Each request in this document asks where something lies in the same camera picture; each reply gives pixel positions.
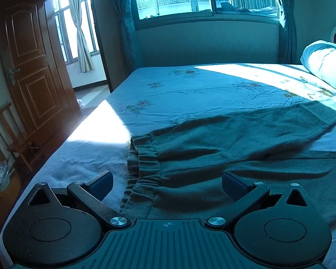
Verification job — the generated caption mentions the teal curtain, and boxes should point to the teal curtain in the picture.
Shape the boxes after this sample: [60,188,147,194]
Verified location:
[277,0,297,64]
[112,0,144,72]

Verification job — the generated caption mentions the floral light blue bedsheet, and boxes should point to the floral light blue bedsheet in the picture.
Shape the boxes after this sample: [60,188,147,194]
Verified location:
[0,64,336,268]

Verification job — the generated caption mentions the teal left curtain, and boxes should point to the teal left curtain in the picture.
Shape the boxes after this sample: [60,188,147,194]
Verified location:
[112,0,144,72]

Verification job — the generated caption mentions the white hallway curtain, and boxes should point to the white hallway curtain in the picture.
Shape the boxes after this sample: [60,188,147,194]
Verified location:
[69,0,94,73]

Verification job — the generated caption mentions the hallway window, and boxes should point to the hallway window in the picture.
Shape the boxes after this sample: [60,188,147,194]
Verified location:
[53,0,99,64]

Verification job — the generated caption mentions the metal door handle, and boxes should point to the metal door handle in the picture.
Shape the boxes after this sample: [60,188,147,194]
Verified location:
[8,68,20,86]

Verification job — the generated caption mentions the brown wooden door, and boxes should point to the brown wooden door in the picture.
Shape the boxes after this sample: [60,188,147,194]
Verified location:
[0,0,79,143]

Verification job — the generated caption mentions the teal right curtain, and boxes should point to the teal right curtain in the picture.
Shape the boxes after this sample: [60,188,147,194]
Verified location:
[277,0,297,64]

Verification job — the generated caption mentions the wooden chair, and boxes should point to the wooden chair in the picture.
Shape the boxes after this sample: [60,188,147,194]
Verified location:
[0,103,45,174]

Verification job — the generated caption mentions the rolled light blue quilt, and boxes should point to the rolled light blue quilt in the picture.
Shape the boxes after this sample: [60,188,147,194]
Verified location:
[300,40,336,89]

